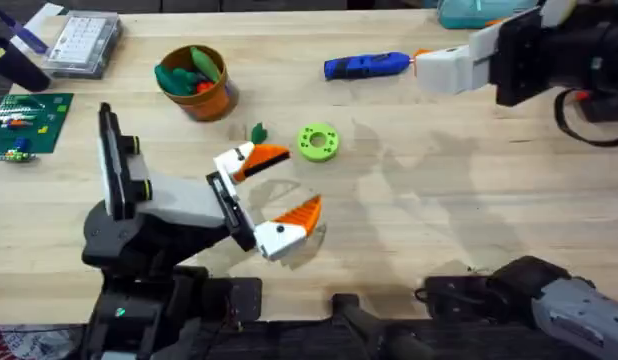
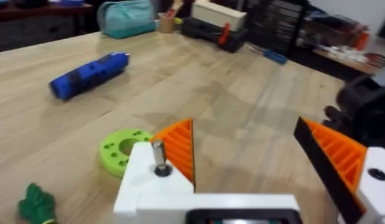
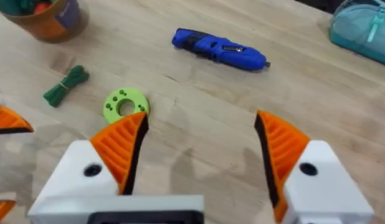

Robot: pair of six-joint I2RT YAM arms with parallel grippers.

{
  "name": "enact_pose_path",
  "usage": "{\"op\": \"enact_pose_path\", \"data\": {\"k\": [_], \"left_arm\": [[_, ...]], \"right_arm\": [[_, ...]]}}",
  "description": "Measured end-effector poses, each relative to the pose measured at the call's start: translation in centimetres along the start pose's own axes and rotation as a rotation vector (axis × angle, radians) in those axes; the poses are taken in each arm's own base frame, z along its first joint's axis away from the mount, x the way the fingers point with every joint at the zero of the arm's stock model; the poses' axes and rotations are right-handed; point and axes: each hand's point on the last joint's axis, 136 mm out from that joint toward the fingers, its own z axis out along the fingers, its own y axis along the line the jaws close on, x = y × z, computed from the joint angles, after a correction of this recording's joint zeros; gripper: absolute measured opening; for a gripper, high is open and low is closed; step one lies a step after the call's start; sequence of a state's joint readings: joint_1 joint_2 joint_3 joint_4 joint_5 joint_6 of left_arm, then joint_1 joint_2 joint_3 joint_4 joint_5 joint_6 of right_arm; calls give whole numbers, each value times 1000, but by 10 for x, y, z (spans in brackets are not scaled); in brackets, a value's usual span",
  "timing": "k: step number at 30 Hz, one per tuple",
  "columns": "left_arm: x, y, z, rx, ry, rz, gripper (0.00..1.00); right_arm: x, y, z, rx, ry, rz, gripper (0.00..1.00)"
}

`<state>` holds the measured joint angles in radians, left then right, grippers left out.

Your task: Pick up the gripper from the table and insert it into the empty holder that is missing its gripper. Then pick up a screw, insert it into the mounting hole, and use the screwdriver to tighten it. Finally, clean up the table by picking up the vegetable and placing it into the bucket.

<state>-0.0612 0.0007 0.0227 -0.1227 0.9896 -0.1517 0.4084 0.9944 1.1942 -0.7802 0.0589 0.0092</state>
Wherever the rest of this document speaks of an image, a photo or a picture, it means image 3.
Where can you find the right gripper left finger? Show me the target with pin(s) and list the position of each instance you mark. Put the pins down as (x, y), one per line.
(102, 168)

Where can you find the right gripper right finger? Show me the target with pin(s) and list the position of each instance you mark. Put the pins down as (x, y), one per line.
(311, 186)

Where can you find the blue electric screwdriver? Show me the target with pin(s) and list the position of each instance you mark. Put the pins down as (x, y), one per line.
(223, 49)

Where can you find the green toy vegetable bundle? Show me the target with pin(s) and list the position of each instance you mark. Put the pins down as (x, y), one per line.
(66, 85)

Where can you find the toy tub with toys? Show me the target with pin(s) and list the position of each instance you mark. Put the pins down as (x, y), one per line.
(46, 21)

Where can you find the green disc with holes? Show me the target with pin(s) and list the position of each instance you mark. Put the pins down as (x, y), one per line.
(113, 101)

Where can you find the teal soft zip bag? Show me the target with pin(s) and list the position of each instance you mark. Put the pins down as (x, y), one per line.
(364, 31)

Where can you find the orange-wedged finger of the left gripper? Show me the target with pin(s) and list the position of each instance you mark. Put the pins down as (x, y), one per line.
(7, 121)

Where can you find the orange ribbed wedge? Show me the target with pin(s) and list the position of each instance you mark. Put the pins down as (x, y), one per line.
(0, 210)

